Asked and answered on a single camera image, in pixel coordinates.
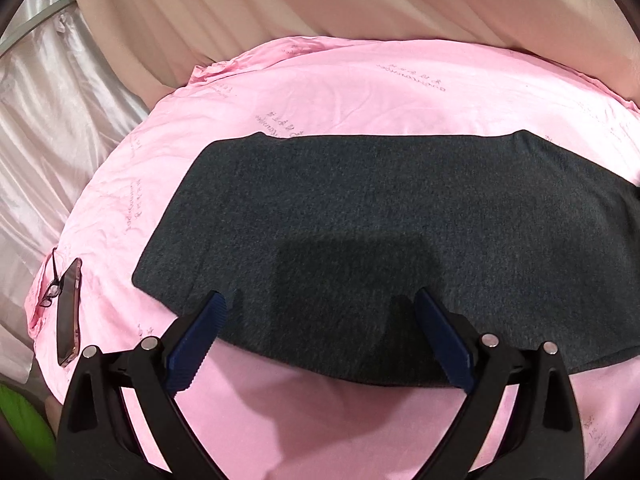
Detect dark grey pants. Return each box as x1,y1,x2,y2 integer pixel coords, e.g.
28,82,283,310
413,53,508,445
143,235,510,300
132,130,639,386

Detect green object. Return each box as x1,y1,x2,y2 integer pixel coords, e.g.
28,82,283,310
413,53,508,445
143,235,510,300
1,384,56,474

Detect black smartphone with brown case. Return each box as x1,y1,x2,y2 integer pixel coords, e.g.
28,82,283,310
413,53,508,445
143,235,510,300
56,258,82,367

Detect white satin curtain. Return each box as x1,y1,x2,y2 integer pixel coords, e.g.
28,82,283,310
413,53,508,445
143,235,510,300
1,0,146,384

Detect beige curtain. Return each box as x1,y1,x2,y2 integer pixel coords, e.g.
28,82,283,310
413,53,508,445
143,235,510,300
77,0,639,106

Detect black phone lanyard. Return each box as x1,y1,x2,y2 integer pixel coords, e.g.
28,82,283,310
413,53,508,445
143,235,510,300
38,246,64,309

